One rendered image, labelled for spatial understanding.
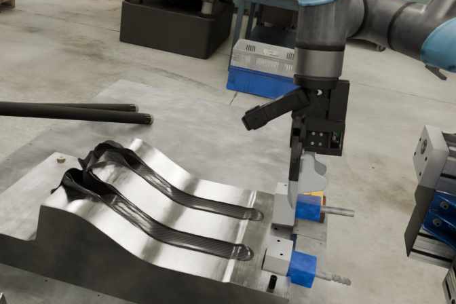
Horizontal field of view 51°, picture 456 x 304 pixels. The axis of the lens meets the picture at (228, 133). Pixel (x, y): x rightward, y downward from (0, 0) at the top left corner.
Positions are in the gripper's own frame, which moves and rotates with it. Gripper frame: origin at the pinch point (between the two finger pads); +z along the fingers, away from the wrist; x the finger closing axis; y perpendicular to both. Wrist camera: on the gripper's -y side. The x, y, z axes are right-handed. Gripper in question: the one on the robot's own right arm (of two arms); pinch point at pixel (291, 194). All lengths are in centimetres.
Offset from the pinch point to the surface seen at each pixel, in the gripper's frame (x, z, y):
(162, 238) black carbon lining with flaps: -11.0, 5.6, -18.7
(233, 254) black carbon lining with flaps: -10.5, 6.8, -7.4
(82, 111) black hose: 26, -4, -51
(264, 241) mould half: -6.4, 6.0, -3.2
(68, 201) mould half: -16.4, -1.1, -31.4
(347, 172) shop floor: 218, 70, 27
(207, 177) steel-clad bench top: 24.5, 8.6, -19.9
